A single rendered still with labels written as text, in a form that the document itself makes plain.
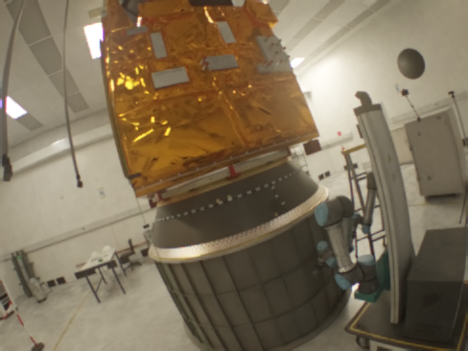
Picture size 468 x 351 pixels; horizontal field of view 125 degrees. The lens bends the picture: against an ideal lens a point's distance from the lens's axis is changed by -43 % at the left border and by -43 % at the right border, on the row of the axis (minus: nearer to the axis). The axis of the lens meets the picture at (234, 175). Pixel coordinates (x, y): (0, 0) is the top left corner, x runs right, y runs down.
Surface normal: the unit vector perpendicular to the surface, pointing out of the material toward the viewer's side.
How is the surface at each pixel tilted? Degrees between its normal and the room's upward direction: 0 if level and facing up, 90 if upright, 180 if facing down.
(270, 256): 90
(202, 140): 89
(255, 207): 62
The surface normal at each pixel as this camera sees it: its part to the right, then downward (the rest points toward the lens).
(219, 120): 0.38, -0.15
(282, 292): 0.18, -0.06
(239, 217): -0.10, -0.46
